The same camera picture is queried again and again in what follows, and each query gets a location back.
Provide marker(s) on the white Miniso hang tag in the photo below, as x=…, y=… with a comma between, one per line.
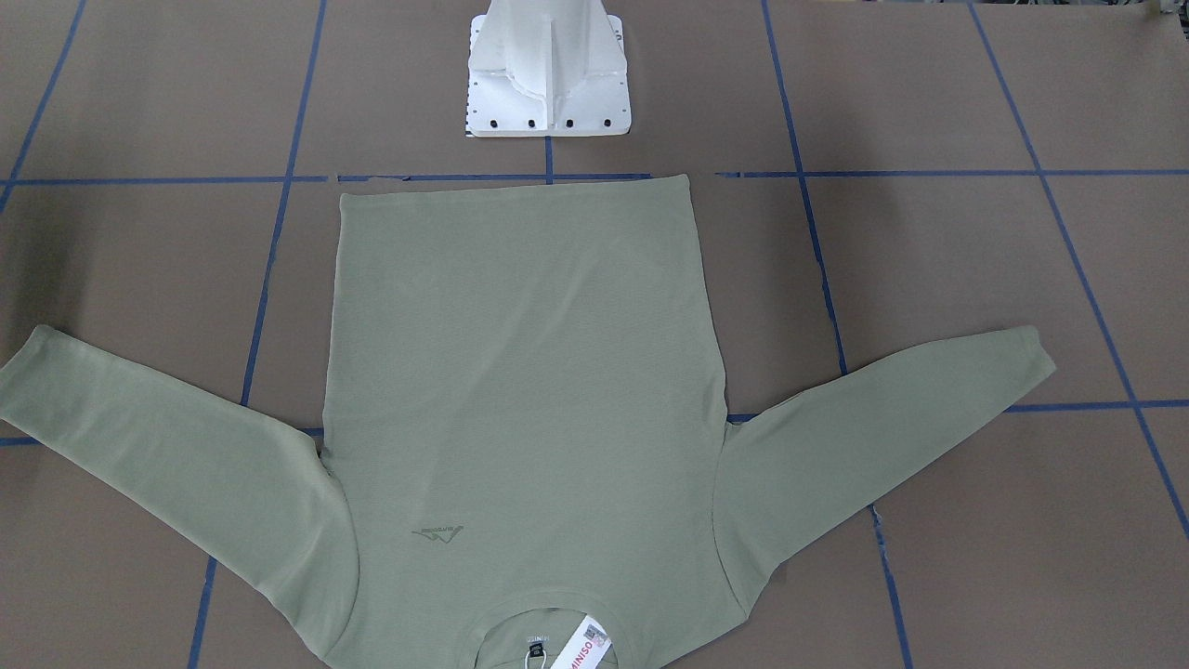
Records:
x=587, y=647

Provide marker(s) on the olive green long-sleeve shirt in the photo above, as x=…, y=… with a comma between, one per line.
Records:
x=524, y=423

